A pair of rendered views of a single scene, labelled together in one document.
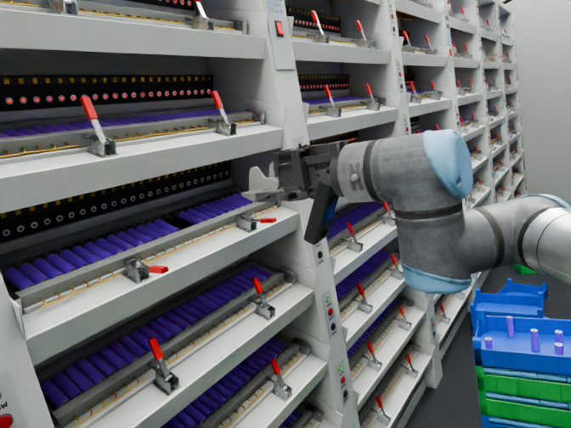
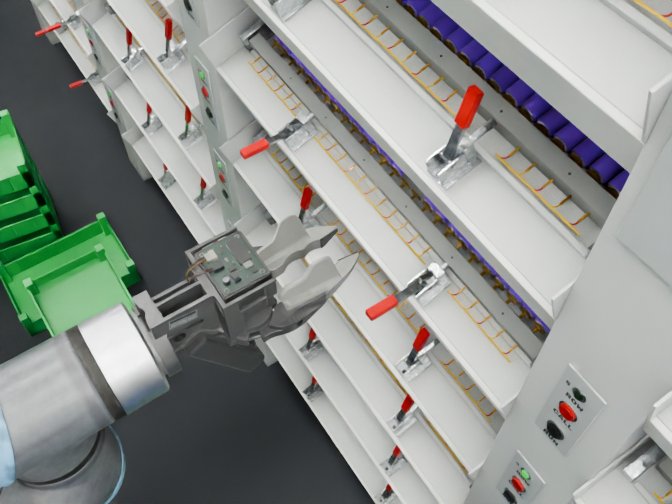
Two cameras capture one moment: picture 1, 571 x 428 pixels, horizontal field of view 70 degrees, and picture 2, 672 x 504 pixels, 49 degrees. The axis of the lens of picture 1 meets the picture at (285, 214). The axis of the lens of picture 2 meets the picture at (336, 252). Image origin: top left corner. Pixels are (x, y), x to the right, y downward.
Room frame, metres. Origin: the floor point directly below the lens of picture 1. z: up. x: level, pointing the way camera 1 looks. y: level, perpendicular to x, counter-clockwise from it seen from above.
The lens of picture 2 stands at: (0.87, -0.35, 1.65)
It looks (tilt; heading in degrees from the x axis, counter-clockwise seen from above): 56 degrees down; 107
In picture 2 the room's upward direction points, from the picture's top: straight up
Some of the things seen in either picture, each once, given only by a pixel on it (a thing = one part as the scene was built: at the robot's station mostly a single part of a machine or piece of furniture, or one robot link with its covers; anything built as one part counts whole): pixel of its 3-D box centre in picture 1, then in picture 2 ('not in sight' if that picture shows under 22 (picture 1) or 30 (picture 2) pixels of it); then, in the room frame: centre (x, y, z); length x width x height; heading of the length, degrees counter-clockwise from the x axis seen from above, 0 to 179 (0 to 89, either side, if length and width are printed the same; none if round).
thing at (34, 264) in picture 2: not in sight; (68, 272); (-0.10, 0.43, 0.04); 0.30 x 0.20 x 0.08; 51
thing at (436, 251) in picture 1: (438, 244); (63, 465); (0.55, -0.21, 0.94); 0.12 x 0.09 x 0.12; 96
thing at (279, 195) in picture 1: (279, 193); not in sight; (0.67, 0.00, 1.04); 0.09 x 0.05 x 0.02; 59
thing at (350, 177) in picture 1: (360, 172); (126, 352); (0.60, -0.12, 1.06); 0.10 x 0.05 x 0.09; 141
